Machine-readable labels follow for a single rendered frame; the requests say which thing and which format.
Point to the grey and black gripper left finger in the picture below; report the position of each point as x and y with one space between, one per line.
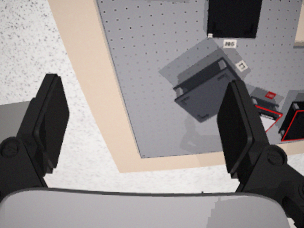
26 158

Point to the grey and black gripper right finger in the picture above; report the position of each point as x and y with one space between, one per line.
260 168

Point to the grey base plate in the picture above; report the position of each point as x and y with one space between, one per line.
155 45

